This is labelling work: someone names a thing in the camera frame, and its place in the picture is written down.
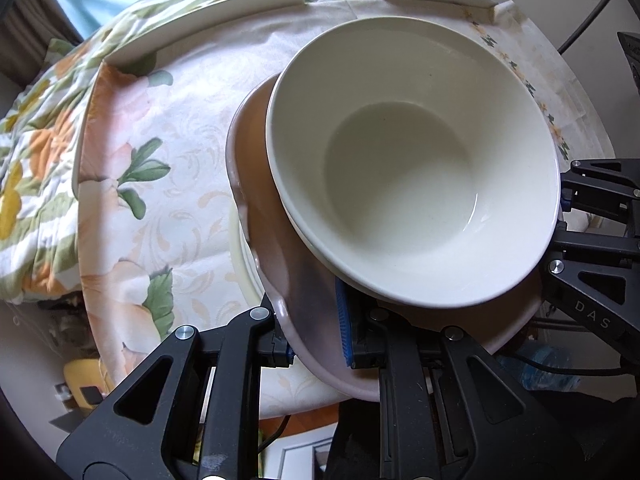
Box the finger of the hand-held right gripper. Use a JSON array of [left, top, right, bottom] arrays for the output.
[[560, 158, 640, 221], [542, 220, 640, 366]]

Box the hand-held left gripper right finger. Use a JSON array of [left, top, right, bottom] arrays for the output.
[[335, 277, 586, 480]]

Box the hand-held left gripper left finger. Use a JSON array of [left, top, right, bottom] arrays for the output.
[[56, 305, 296, 480]]

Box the pink rectangular dish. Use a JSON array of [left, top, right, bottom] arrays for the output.
[[225, 72, 546, 403]]

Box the large cream plate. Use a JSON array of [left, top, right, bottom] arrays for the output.
[[229, 205, 266, 306]]

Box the small white bowl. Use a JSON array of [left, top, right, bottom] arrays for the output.
[[265, 17, 562, 309]]

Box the blue plastic bag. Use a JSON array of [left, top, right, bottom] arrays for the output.
[[520, 345, 581, 391]]

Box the yellow box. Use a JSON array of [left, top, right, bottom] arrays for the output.
[[62, 360, 108, 406]]

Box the cream patterned tablecloth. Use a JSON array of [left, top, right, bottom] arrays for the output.
[[75, 0, 616, 418]]

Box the floral quilt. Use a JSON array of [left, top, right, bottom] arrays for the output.
[[0, 0, 416, 306]]

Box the brown curtain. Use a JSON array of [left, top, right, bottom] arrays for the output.
[[0, 0, 83, 91]]

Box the black cable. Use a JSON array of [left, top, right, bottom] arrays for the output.
[[557, 0, 628, 56]]

